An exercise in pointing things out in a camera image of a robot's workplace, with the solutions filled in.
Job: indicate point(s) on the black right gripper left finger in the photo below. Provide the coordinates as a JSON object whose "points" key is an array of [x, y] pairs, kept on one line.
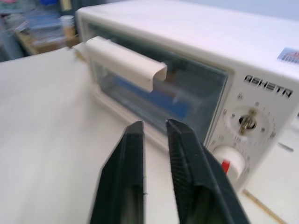
{"points": [[121, 177]]}

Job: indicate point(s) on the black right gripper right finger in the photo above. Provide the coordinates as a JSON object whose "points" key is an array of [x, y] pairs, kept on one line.
{"points": [[198, 182]]}

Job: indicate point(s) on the glass oven door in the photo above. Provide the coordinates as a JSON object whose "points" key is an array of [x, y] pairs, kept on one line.
{"points": [[149, 93]]}

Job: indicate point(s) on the white toaster oven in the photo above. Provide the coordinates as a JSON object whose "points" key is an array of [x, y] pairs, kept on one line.
{"points": [[210, 46]]}

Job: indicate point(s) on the white timer knob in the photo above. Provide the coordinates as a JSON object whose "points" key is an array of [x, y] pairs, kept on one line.
{"points": [[230, 161]]}

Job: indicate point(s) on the metal temperature dial stem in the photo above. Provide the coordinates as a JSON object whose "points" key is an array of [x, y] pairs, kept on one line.
{"points": [[248, 120]]}

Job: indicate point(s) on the blue sticker label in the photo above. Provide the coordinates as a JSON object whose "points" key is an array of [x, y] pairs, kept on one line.
{"points": [[288, 54]]}

